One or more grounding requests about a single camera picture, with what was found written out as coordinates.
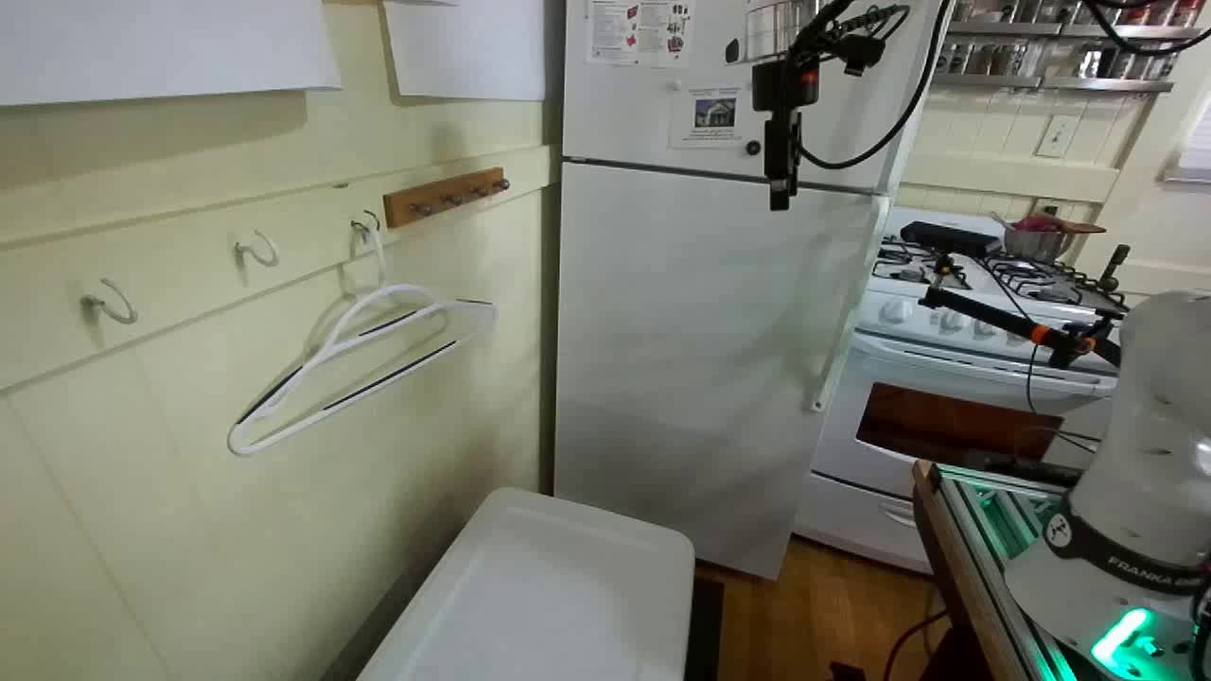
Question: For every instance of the white gas stove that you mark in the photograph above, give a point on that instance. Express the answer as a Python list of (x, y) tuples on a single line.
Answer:
[(884, 366)]

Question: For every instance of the white plastic clothes hanger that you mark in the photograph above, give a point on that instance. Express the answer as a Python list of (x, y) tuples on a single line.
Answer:
[(401, 293)]

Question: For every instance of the metal wall hook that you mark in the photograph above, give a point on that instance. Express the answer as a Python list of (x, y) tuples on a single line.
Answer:
[(365, 230), (260, 249), (110, 303)]

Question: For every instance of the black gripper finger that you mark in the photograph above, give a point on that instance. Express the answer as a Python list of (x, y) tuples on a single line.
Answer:
[(794, 155), (777, 158)]

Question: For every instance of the white plastic storage bin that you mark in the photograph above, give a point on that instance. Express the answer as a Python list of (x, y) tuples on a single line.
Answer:
[(544, 592)]

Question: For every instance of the red pot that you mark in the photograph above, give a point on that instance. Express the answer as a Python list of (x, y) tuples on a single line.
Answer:
[(1047, 237)]

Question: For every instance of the black camera stand rod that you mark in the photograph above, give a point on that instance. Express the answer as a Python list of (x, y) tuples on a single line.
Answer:
[(1008, 322)]

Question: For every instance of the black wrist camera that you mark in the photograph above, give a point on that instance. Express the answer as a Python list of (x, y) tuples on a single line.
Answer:
[(865, 42)]

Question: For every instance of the black pan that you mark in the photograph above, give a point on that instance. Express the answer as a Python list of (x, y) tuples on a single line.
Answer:
[(949, 237)]

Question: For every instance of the large white wall paper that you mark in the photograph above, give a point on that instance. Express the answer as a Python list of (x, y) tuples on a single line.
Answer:
[(165, 42)]

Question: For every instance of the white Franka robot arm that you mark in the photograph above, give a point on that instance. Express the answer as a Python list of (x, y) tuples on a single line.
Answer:
[(1159, 419)]

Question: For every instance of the photo fridge magnet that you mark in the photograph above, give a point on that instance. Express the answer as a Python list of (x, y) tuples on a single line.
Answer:
[(717, 115)]

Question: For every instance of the robot cart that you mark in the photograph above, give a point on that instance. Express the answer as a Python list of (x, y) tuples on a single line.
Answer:
[(976, 553)]

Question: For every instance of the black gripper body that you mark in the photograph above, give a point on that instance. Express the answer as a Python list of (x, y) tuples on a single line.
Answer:
[(785, 85)]

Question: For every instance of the white refrigerator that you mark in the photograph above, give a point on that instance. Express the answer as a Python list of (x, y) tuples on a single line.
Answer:
[(683, 353)]

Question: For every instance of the printed fridge paper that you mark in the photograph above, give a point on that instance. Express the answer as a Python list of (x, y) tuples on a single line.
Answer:
[(636, 27)]

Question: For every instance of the small white wall paper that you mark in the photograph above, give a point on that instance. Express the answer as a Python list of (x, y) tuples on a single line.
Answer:
[(466, 47)]

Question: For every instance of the spice rack shelf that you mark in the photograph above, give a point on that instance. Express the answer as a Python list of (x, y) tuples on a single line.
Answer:
[(1072, 51)]

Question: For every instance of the white light switch plate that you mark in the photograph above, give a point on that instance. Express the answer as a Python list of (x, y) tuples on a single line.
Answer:
[(1057, 136)]

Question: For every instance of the wooden peg rack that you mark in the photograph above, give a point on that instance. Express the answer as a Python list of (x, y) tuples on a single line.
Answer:
[(440, 197)]

